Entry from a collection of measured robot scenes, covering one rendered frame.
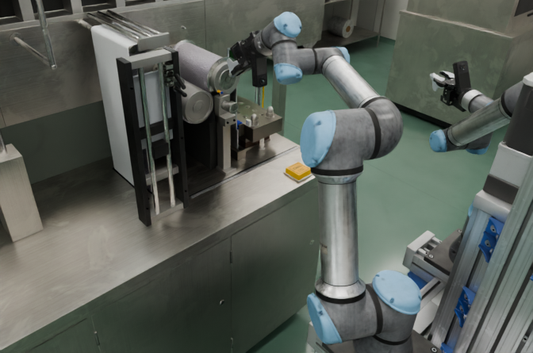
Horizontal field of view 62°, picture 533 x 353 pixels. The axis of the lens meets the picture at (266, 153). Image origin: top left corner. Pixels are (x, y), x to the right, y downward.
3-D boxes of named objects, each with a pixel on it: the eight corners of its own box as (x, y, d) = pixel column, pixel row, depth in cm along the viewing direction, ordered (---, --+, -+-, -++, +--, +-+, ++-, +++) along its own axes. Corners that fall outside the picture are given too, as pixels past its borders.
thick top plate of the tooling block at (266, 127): (252, 143, 175) (253, 128, 172) (193, 108, 199) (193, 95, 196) (281, 130, 184) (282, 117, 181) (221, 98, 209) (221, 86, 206)
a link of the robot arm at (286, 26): (284, 34, 122) (279, 6, 124) (262, 51, 131) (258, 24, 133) (306, 38, 127) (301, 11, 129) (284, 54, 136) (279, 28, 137)
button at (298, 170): (298, 181, 166) (299, 175, 165) (285, 173, 170) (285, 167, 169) (311, 174, 170) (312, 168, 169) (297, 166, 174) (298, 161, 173)
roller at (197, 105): (185, 128, 153) (183, 96, 147) (147, 103, 168) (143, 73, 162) (213, 118, 160) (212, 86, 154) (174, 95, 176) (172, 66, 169)
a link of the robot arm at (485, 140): (450, 147, 159) (458, 119, 154) (477, 143, 162) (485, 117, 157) (464, 158, 153) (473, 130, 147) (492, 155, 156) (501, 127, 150)
